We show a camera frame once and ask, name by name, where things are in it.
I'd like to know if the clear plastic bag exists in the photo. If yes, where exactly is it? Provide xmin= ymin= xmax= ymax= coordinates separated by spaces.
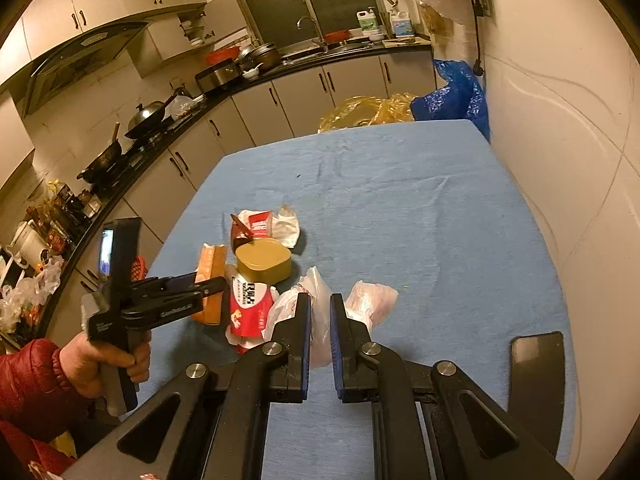
xmin=262 ymin=266 xmax=398 ymax=368

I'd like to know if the red white snack bag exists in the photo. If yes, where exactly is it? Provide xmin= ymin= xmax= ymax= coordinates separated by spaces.
xmin=224 ymin=264 xmax=280 ymax=354

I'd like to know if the orange cardboard box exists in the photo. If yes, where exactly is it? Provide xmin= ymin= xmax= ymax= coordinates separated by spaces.
xmin=192 ymin=244 xmax=227 ymax=325

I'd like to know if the yellow plastic tub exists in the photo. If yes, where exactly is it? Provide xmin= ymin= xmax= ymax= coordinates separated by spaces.
xmin=235 ymin=237 xmax=292 ymax=285

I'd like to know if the dark brown snack bag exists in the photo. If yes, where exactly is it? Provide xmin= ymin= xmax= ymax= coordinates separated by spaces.
xmin=230 ymin=214 xmax=254 ymax=252

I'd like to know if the silver red foil wrapper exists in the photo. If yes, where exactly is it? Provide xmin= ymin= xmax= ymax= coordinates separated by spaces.
xmin=238 ymin=205 xmax=300 ymax=249

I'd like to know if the teal tissue pack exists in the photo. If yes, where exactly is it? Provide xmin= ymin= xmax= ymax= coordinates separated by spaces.
xmin=99 ymin=229 xmax=114 ymax=278

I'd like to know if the kitchen faucet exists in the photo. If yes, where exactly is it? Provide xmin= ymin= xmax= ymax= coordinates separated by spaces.
xmin=295 ymin=14 xmax=329 ymax=53

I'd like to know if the person's left hand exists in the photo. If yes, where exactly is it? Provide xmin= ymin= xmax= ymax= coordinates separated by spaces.
xmin=60 ymin=332 xmax=152 ymax=399

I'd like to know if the red plastic basket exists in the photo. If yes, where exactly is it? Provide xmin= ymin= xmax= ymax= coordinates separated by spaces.
xmin=130 ymin=255 xmax=149 ymax=282

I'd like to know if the red jacket sleeve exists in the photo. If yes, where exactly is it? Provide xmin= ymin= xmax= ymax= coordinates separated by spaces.
xmin=1 ymin=339 xmax=89 ymax=476

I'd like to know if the black frying pan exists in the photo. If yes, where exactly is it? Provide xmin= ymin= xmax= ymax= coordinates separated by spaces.
xmin=76 ymin=122 xmax=122 ymax=184

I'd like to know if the blue table cloth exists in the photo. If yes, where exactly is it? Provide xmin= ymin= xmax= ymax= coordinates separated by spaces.
xmin=134 ymin=119 xmax=580 ymax=480

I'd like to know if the black wok with lid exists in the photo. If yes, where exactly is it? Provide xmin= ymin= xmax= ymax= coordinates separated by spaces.
xmin=125 ymin=96 xmax=175 ymax=140

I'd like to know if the range hood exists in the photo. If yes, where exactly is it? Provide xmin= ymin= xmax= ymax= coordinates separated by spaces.
xmin=23 ymin=21 xmax=148 ymax=117

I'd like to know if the yellow plastic bag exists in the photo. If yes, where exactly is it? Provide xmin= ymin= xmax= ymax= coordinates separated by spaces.
xmin=318 ymin=92 xmax=416 ymax=133

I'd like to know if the blue plastic bag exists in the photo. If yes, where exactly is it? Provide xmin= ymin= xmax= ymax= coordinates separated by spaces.
xmin=410 ymin=60 xmax=490 ymax=141

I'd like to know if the white detergent jug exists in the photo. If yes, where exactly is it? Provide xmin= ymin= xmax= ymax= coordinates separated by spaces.
xmin=356 ymin=6 xmax=380 ymax=37

